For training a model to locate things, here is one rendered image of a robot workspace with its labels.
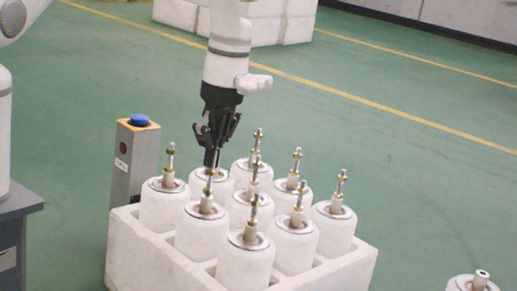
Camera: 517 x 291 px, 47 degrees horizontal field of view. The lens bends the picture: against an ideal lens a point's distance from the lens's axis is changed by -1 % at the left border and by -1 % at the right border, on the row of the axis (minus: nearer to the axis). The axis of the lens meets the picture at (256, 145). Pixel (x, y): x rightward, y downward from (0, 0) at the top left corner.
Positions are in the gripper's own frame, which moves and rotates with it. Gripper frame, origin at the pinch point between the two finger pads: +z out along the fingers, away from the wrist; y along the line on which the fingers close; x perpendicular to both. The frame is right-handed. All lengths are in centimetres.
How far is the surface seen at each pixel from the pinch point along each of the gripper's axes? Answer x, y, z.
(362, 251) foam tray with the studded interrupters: 25.6, -20.9, 17.5
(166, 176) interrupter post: -10.7, -2.4, 8.4
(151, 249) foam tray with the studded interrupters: -6.3, 6.1, 18.9
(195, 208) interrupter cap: -1.5, 0.9, 10.4
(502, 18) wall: -13, -524, 8
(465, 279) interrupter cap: 46.0, -11.1, 10.0
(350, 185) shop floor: 0, -93, 36
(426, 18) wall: -85, -535, 25
